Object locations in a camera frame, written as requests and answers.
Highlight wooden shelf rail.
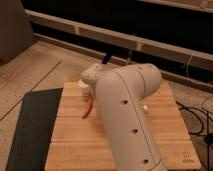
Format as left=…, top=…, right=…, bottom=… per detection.
left=26, top=10, right=213, bottom=71

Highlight black floor cables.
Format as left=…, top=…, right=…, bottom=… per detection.
left=175, top=94, right=213, bottom=171

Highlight brown cabinet corner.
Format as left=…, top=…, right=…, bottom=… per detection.
left=0, top=0, right=35, bottom=63

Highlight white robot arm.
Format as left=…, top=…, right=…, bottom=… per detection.
left=81, top=64, right=167, bottom=171

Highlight cream cylindrical cup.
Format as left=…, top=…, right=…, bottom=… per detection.
left=78, top=80, right=91, bottom=90

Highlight dark grey floor mat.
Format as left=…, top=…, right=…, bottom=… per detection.
left=5, top=88, right=62, bottom=171

